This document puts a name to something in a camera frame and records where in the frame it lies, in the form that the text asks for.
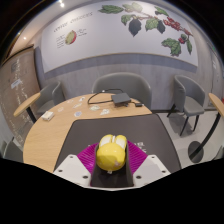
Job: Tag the burlap wall panel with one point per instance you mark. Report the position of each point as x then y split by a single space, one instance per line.
13 83

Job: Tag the black power adapter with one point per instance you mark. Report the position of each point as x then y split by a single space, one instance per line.
120 99

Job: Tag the small white card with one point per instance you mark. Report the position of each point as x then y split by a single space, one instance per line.
81 98
60 109
70 101
104 112
77 113
77 105
94 107

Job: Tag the small round wooden table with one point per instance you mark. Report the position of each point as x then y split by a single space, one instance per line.
217 104
26 103

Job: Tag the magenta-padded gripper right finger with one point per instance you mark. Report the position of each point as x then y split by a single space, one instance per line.
151 168

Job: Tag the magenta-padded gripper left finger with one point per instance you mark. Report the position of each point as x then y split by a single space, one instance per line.
71 166

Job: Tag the coffee cherry wall mural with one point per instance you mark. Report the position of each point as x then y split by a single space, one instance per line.
110 33

